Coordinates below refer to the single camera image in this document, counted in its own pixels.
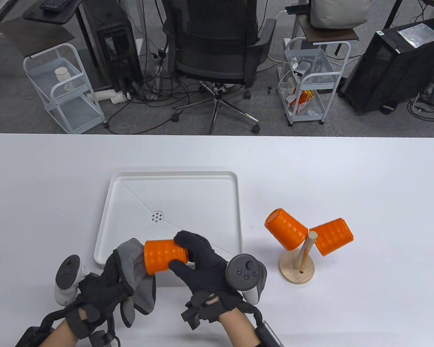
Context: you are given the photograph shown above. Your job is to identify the black computer tower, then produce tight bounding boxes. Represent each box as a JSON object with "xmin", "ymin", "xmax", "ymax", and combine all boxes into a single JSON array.
[
  {"xmin": 338, "ymin": 18, "xmax": 434, "ymax": 115},
  {"xmin": 76, "ymin": 0, "xmax": 144, "ymax": 95}
]

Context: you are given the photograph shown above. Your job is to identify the black right wrist tracker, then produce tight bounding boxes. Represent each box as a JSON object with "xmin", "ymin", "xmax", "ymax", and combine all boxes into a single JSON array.
[{"xmin": 255, "ymin": 321, "xmax": 284, "ymax": 347}]

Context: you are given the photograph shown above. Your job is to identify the brown wooden board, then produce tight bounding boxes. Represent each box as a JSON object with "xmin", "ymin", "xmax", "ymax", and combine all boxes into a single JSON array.
[
  {"xmin": 297, "ymin": 14, "xmax": 359, "ymax": 44},
  {"xmin": 0, "ymin": 17, "xmax": 75, "ymax": 57}
]

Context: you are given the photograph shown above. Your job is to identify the white power adapter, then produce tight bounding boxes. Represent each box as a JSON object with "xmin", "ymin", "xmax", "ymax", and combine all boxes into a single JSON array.
[{"xmin": 291, "ymin": 60, "xmax": 311, "ymax": 77}]

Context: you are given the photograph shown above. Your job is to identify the white plastic tray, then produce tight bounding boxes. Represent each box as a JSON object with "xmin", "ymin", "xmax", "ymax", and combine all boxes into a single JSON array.
[{"xmin": 94, "ymin": 171, "xmax": 243, "ymax": 270}]

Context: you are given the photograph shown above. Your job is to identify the grey white controller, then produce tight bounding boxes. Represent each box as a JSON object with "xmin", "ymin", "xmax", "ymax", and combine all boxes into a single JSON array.
[
  {"xmin": 226, "ymin": 254, "xmax": 267, "ymax": 304},
  {"xmin": 54, "ymin": 255, "xmax": 88, "ymax": 307}
]

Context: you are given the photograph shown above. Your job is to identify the white plastic bottle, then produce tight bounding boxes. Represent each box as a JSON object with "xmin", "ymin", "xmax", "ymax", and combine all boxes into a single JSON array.
[{"xmin": 55, "ymin": 67, "xmax": 75, "ymax": 91}]

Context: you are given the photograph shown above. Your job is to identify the person's left forearm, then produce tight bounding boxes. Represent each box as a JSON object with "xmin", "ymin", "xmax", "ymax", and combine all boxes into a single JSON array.
[{"xmin": 43, "ymin": 320, "xmax": 82, "ymax": 347}]

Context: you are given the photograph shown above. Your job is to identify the black desk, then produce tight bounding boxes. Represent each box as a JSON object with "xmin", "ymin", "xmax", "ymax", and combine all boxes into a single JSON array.
[{"xmin": 23, "ymin": 0, "xmax": 85, "ymax": 25}]

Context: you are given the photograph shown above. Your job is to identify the wooden cup rack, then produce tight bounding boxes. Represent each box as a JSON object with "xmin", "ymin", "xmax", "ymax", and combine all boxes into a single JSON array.
[{"xmin": 279, "ymin": 232, "xmax": 319, "ymax": 285}]

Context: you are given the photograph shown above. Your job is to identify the black wrist tracker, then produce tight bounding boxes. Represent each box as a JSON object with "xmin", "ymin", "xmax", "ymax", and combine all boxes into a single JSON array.
[
  {"xmin": 15, "ymin": 326, "xmax": 47, "ymax": 347},
  {"xmin": 255, "ymin": 321, "xmax": 284, "ymax": 347}
]

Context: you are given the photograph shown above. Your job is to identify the grey white right controller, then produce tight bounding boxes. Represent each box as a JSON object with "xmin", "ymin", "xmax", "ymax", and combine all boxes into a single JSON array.
[{"xmin": 226, "ymin": 254, "xmax": 267, "ymax": 304}]

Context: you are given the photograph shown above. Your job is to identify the white plastic pipe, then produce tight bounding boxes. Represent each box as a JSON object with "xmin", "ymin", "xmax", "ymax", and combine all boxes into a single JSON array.
[{"xmin": 86, "ymin": 90, "xmax": 132, "ymax": 105}]

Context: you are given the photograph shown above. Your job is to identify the black office chair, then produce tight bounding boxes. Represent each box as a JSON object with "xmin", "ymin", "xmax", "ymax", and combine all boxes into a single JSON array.
[{"xmin": 162, "ymin": 0, "xmax": 277, "ymax": 135}]

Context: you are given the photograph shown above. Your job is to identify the tangle of black cables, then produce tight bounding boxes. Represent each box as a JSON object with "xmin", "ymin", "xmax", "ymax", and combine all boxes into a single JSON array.
[{"xmin": 105, "ymin": 36, "xmax": 207, "ymax": 135}]

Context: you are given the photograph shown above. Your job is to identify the orange snack packet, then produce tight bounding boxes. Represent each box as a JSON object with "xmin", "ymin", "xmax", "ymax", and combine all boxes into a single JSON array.
[{"xmin": 290, "ymin": 90, "xmax": 313, "ymax": 112}]

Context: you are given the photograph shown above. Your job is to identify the person's right forearm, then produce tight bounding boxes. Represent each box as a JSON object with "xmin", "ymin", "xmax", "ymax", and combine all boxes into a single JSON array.
[{"xmin": 219, "ymin": 310, "xmax": 263, "ymax": 347}]

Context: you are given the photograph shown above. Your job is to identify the person's right hand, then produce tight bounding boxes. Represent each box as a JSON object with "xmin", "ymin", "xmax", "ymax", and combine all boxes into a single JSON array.
[{"xmin": 169, "ymin": 231, "xmax": 264, "ymax": 330}]

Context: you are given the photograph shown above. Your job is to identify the beige fabric bag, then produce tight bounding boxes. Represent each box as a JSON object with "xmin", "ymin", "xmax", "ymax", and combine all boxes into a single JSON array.
[{"xmin": 310, "ymin": 0, "xmax": 369, "ymax": 29}]

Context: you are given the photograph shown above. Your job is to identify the white metal cart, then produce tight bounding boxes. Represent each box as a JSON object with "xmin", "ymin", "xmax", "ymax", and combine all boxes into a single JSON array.
[
  {"xmin": 23, "ymin": 43, "xmax": 107, "ymax": 134},
  {"xmin": 284, "ymin": 37, "xmax": 351, "ymax": 126}
]

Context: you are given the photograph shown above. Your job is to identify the black keyboard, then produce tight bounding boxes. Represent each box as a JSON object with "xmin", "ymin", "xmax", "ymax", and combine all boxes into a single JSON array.
[{"xmin": 40, "ymin": 0, "xmax": 70, "ymax": 13}]

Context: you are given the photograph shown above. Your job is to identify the silver foil bag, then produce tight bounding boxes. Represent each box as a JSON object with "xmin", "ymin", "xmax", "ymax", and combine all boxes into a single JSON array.
[{"xmin": 397, "ymin": 23, "xmax": 434, "ymax": 48}]

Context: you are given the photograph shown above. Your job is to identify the black power bank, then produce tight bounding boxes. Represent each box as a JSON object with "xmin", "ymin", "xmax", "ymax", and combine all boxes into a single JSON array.
[{"xmin": 285, "ymin": 4, "xmax": 311, "ymax": 16}]

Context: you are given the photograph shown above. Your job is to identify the grey white left controller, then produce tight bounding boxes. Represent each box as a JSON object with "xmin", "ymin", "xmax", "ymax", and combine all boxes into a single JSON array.
[{"xmin": 54, "ymin": 255, "xmax": 88, "ymax": 307}]

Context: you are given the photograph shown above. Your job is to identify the green grey hand towel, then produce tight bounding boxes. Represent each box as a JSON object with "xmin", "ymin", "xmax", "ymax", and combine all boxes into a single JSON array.
[{"xmin": 115, "ymin": 237, "xmax": 157, "ymax": 327}]

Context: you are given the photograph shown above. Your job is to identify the black left wrist tracker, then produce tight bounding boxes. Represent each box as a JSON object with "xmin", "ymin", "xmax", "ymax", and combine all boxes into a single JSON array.
[{"xmin": 15, "ymin": 326, "xmax": 47, "ymax": 347}]

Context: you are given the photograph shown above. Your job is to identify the person's left hand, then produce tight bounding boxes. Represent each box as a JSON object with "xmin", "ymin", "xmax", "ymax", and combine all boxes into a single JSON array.
[{"xmin": 65, "ymin": 249, "xmax": 136, "ymax": 338}]

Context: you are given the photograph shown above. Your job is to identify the orange cup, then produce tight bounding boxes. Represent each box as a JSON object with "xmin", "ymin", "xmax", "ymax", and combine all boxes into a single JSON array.
[
  {"xmin": 265, "ymin": 209, "xmax": 309, "ymax": 252},
  {"xmin": 309, "ymin": 218, "xmax": 355, "ymax": 257},
  {"xmin": 144, "ymin": 239, "xmax": 188, "ymax": 276}
]

